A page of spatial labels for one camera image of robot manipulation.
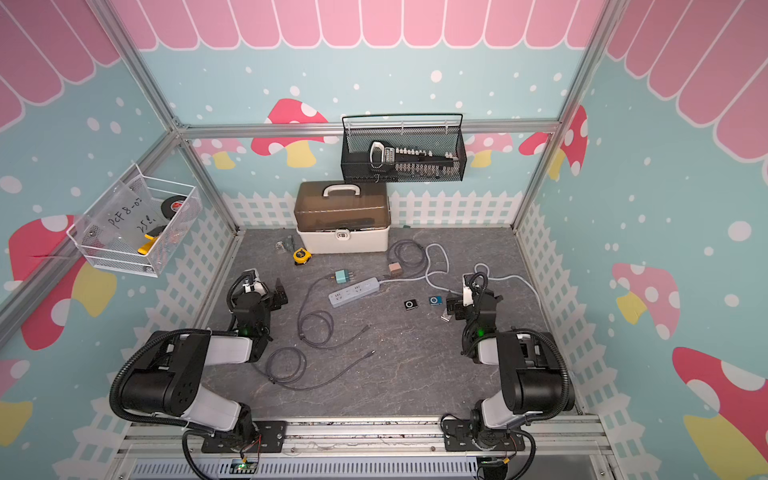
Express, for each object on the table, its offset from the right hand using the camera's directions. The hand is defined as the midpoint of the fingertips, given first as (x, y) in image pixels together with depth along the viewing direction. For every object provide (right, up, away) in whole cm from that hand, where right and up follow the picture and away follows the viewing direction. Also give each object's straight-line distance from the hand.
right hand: (466, 288), depth 94 cm
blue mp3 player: (-9, -5, +5) cm, 11 cm away
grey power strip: (-36, -2, +5) cm, 37 cm away
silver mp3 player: (-7, -9, +1) cm, 11 cm away
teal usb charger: (-41, +3, +9) cm, 42 cm away
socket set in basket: (-17, +38, -5) cm, 42 cm away
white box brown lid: (-41, +24, +9) cm, 48 cm away
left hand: (-63, +1, -1) cm, 63 cm away
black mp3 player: (-18, -6, +3) cm, 19 cm away
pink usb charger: (-23, +6, +12) cm, 26 cm away
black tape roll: (-84, +23, -15) cm, 88 cm away
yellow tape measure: (-57, +10, +15) cm, 60 cm away
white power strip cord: (-4, +5, +12) cm, 14 cm away
